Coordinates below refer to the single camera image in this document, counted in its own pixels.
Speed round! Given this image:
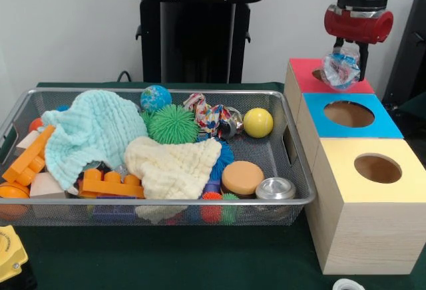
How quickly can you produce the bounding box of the silver metal tin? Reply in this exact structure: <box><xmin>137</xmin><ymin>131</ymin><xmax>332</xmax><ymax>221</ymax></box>
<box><xmin>255</xmin><ymin>176</ymin><xmax>297</xmax><ymax>201</ymax></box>

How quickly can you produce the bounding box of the wire mesh bin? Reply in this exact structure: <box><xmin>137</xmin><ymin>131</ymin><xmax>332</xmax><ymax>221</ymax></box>
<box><xmin>0</xmin><ymin>87</ymin><xmax>317</xmax><ymax>227</ymax></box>

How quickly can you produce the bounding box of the wooden three-hole box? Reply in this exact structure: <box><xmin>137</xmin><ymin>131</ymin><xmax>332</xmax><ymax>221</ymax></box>
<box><xmin>284</xmin><ymin>58</ymin><xmax>426</xmax><ymax>275</ymax></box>

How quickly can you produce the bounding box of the long orange toy brick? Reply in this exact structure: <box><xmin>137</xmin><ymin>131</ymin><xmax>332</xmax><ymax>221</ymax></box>
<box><xmin>1</xmin><ymin>124</ymin><xmax>57</xmax><ymax>186</ymax></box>

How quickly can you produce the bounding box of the cream knitted cloth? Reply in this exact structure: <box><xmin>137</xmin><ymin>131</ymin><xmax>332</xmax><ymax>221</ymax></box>
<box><xmin>124</xmin><ymin>136</ymin><xmax>223</xmax><ymax>200</ymax></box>

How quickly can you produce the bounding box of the blue globe ball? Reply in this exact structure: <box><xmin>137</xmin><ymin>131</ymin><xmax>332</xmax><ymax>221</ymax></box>
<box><xmin>140</xmin><ymin>84</ymin><xmax>173</xmax><ymax>114</ymax></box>

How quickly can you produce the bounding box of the yellow emergency stop button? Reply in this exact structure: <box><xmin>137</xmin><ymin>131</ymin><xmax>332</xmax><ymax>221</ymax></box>
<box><xmin>0</xmin><ymin>225</ymin><xmax>29</xmax><ymax>286</ymax></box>

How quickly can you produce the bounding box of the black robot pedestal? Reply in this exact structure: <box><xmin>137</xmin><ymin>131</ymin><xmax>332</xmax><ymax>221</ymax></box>
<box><xmin>128</xmin><ymin>0</ymin><xmax>267</xmax><ymax>84</ymax></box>

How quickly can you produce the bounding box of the yellow ball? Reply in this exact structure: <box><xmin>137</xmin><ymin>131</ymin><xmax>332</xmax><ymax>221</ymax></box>
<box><xmin>242</xmin><ymin>108</ymin><xmax>274</xmax><ymax>138</ymax></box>

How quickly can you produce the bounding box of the mint green cloth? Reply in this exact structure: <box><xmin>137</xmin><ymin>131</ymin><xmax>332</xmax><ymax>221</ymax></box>
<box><xmin>41</xmin><ymin>89</ymin><xmax>150</xmax><ymax>191</ymax></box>

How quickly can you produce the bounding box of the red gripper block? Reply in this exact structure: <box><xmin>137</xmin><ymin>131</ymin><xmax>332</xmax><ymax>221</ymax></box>
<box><xmin>324</xmin><ymin>3</ymin><xmax>395</xmax><ymax>82</ymax></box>

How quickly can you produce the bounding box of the black stand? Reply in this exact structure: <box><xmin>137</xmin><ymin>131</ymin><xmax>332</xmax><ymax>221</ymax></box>
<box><xmin>381</xmin><ymin>0</ymin><xmax>426</xmax><ymax>104</ymax></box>

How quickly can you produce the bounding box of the round orange sponge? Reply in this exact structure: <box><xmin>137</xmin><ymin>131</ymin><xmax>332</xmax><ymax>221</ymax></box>
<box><xmin>221</xmin><ymin>160</ymin><xmax>266</xmax><ymax>195</ymax></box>

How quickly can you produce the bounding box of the green spiky ball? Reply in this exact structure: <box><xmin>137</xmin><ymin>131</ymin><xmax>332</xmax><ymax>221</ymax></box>
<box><xmin>141</xmin><ymin>104</ymin><xmax>200</xmax><ymax>144</ymax></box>

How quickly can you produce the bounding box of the dark green table cloth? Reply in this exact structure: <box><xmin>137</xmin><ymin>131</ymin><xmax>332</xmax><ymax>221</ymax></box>
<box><xmin>0</xmin><ymin>82</ymin><xmax>426</xmax><ymax>290</ymax></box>
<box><xmin>397</xmin><ymin>92</ymin><xmax>426</xmax><ymax>114</ymax></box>

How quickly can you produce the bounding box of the multicolour rope toy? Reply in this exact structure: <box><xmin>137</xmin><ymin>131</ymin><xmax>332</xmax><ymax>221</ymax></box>
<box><xmin>182</xmin><ymin>92</ymin><xmax>244</xmax><ymax>140</ymax></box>

